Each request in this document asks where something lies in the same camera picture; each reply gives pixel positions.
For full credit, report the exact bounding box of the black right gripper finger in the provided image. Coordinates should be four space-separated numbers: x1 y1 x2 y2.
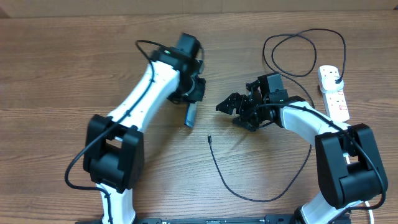
232 116 259 132
216 93 246 115

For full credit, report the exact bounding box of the smartphone with lit screen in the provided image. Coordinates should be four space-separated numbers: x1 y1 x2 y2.
184 103 197 128

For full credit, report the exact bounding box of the black charger cable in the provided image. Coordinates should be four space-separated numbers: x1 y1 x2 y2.
207 28 347 203

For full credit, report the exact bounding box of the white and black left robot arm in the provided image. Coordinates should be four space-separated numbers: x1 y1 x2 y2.
83 33 206 223

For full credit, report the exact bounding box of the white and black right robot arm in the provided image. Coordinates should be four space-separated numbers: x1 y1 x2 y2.
216 73 388 223

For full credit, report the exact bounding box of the white charger plug adapter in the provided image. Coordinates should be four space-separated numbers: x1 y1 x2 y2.
320 77 344 94

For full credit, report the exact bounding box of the white power strip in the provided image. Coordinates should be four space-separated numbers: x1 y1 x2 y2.
317 65 350 122

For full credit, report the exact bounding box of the brown cardboard backdrop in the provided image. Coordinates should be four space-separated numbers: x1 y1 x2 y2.
1 0 397 18

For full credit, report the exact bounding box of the white power strip cord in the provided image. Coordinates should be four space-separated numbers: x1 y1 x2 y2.
345 154 375 224

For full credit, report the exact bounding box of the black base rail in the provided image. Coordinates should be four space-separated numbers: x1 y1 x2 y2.
74 213 352 224

